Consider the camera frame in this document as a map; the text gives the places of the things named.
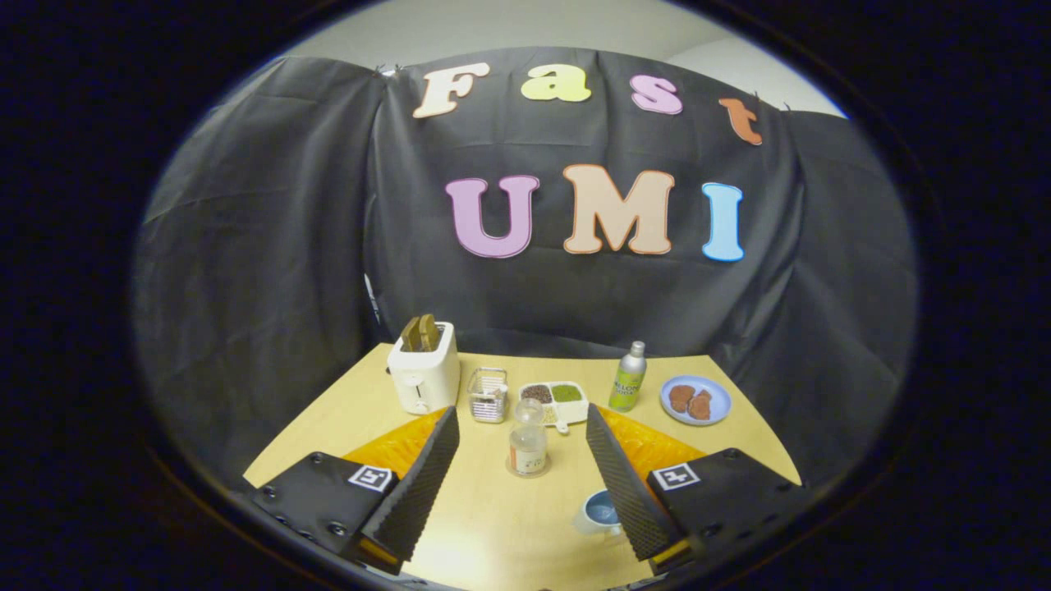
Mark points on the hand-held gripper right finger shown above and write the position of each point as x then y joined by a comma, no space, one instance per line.
628,492

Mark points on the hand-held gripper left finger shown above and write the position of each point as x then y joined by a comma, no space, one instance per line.
419,492

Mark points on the white cup with blue inside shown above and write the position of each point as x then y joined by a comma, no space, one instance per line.
593,515

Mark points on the green metal bottle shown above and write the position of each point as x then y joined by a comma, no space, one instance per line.
627,384

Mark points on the clear plastic juice bottle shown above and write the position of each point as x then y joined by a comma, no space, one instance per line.
527,447

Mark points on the wooden table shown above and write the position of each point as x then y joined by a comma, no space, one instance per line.
493,525

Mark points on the brown cookie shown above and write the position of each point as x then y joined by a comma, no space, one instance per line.
681,397
701,406

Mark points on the white toaster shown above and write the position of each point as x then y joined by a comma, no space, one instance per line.
423,382

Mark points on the white divided spice dish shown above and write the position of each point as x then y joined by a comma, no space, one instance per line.
554,404

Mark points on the blue plate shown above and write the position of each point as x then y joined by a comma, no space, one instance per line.
718,400

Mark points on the brown toast slice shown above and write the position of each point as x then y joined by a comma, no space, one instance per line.
410,335
429,331

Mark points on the black backdrop cloth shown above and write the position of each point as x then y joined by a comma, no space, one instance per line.
287,246

